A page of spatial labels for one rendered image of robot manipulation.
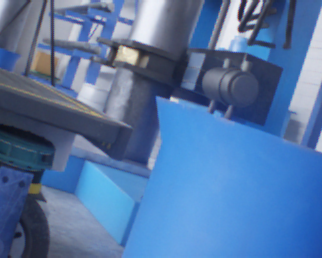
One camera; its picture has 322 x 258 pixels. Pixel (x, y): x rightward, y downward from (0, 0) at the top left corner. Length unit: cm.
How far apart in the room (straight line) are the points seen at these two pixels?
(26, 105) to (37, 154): 10
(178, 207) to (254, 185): 7
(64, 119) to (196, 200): 35
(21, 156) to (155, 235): 38
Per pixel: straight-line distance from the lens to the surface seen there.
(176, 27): 218
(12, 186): 91
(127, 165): 207
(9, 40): 338
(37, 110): 82
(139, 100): 215
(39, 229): 95
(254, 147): 48
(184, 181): 53
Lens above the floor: 36
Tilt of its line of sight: 2 degrees down
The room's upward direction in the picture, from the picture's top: 19 degrees clockwise
